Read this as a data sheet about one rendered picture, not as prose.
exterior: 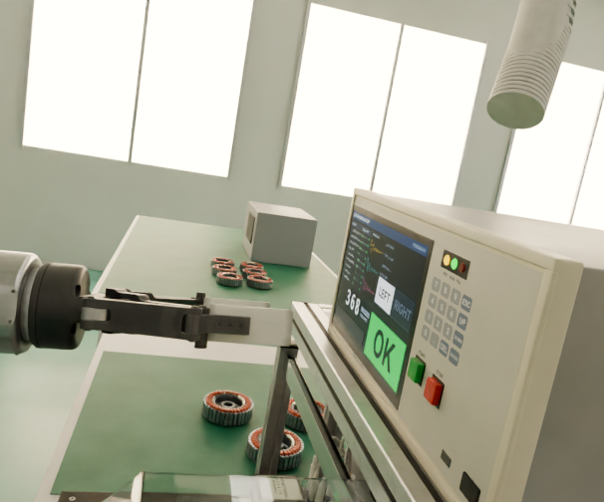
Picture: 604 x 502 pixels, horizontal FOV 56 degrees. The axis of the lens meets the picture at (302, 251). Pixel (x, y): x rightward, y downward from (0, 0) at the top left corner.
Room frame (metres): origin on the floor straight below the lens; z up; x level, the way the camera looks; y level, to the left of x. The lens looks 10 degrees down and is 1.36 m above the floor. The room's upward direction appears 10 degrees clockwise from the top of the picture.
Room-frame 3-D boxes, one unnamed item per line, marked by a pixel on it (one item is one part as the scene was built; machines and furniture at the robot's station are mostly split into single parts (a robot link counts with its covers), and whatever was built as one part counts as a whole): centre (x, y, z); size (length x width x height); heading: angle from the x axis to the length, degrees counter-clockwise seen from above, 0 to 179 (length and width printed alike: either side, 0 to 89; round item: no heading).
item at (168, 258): (2.90, 0.37, 0.38); 1.85 x 1.10 x 0.75; 13
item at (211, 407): (1.17, 0.10, 0.77); 0.11 x 0.11 x 0.04
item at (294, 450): (1.04, -0.01, 0.77); 0.11 x 0.11 x 0.04
